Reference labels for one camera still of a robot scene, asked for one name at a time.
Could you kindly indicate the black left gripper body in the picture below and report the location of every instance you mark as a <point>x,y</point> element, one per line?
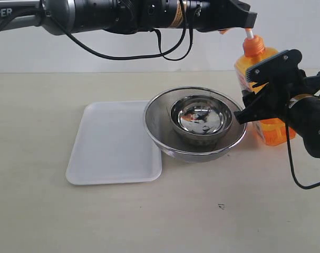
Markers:
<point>209,16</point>

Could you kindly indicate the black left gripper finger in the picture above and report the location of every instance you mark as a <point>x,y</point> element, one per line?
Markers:
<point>241,16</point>

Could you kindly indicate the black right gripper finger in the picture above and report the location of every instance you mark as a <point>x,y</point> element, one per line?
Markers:
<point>252,99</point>
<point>255,110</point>

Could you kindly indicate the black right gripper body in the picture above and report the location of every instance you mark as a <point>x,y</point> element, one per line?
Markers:
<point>281,91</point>

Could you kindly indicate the orange dish soap pump bottle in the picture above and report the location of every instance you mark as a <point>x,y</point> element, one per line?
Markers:
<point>272,131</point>

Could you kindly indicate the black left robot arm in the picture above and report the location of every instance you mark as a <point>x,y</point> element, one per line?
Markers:
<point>125,17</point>

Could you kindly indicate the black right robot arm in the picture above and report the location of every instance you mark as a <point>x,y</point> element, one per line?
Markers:
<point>303,116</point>

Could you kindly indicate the small stainless steel bowl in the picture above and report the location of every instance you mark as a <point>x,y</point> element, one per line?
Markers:
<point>201,118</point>

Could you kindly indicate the large stainless steel basin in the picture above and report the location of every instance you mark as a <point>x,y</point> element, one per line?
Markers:
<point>156,120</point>

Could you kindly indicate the white rectangular plastic tray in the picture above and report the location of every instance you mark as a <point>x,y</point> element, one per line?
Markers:
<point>112,146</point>

